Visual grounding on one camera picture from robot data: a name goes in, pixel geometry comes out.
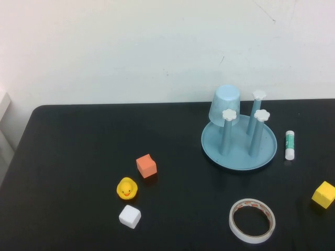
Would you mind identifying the blue four-peg cup stand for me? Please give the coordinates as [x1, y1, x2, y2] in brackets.
[200, 89, 277, 172]

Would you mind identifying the yellow rubber duck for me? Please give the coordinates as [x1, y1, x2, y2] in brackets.
[116, 177, 139, 201]

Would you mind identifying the yellow foam cube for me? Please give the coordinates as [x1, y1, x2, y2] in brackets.
[311, 180, 335, 210]

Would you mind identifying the white tape roll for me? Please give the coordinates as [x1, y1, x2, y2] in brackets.
[229, 198, 276, 245]

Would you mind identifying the white green glue stick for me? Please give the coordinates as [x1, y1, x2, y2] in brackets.
[285, 130, 297, 161]

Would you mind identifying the white foam cube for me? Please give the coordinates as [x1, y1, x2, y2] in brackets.
[118, 204, 142, 230]

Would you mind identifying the light blue plastic cup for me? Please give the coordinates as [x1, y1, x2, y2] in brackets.
[208, 84, 241, 128]

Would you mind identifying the orange foam cube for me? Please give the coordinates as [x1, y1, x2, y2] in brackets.
[136, 153, 158, 180]

